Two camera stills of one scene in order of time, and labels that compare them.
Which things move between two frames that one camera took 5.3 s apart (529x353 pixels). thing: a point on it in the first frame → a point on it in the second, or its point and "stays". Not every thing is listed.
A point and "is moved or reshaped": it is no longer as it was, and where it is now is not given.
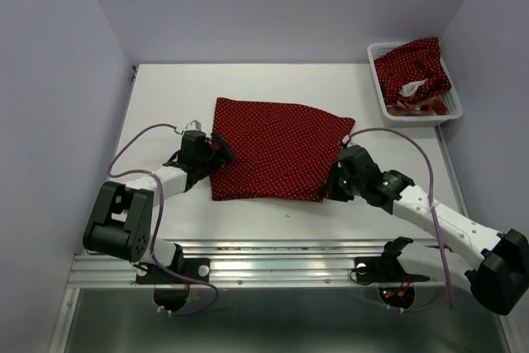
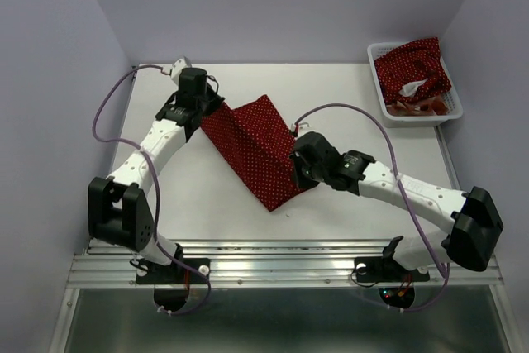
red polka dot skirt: x=283 y=151 is moved or reshaped
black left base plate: x=194 y=268 stays
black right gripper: x=331 y=193 → x=302 y=181
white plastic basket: x=451 y=98 stays
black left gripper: x=223 y=152 → x=215 y=102
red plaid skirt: x=429 y=106 stays
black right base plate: x=383 y=269 stays
